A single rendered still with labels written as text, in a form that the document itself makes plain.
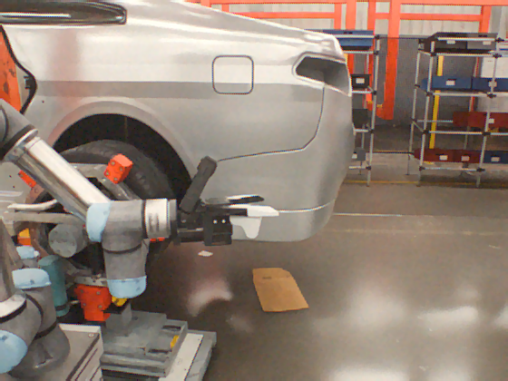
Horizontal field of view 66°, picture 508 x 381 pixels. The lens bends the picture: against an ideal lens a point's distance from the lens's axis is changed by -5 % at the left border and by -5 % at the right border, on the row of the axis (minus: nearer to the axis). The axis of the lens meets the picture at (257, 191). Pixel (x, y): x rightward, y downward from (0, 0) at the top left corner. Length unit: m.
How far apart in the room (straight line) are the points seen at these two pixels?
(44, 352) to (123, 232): 0.43
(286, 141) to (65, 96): 1.00
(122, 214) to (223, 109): 1.01
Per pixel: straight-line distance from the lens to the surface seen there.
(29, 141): 0.92
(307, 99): 1.67
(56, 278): 1.89
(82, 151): 1.84
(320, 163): 1.73
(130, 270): 0.82
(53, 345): 1.11
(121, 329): 2.23
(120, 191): 1.70
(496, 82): 5.92
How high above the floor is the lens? 1.49
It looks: 17 degrees down
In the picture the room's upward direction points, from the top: straight up
